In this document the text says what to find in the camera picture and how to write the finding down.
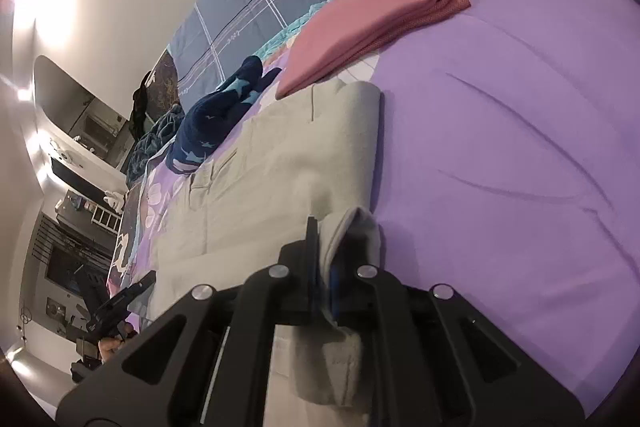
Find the dark brown printed pillow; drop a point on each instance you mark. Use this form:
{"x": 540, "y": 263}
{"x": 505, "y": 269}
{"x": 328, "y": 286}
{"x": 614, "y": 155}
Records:
{"x": 167, "y": 77}

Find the beige long-sleeve shirt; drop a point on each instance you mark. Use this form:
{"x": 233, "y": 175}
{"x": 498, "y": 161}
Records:
{"x": 300, "y": 157}

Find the navy star-print garment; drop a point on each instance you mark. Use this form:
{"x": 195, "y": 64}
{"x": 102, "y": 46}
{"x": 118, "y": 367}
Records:
{"x": 210, "y": 127}

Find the purple floral bedsheet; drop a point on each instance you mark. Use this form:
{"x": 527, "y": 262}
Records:
{"x": 500, "y": 132}

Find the folded pink garment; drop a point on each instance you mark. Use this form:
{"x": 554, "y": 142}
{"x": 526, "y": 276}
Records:
{"x": 360, "y": 22}

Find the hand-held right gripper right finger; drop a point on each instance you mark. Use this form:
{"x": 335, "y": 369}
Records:
{"x": 336, "y": 297}

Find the white ladder rack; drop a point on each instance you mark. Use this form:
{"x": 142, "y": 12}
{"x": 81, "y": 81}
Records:
{"x": 105, "y": 219}

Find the person's left hand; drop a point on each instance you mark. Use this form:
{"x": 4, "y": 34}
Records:
{"x": 107, "y": 348}

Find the white wall ornament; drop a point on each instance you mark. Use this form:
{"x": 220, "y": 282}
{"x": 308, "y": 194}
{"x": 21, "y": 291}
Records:
{"x": 62, "y": 152}

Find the dark blue knit blanket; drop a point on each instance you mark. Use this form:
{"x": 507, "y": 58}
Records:
{"x": 150, "y": 142}

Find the white cat figurine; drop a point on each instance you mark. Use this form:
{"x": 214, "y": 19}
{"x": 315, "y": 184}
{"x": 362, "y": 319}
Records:
{"x": 114, "y": 199}

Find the black garment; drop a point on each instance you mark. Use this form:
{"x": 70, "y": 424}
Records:
{"x": 140, "y": 107}

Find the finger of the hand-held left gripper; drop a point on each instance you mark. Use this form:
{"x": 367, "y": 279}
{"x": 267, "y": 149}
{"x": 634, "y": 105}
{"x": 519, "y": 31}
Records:
{"x": 85, "y": 292}
{"x": 132, "y": 292}

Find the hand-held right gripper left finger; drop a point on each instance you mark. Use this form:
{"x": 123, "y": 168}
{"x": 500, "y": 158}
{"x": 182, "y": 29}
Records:
{"x": 300, "y": 287}

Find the dark printed quilt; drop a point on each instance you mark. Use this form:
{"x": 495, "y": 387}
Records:
{"x": 125, "y": 247}

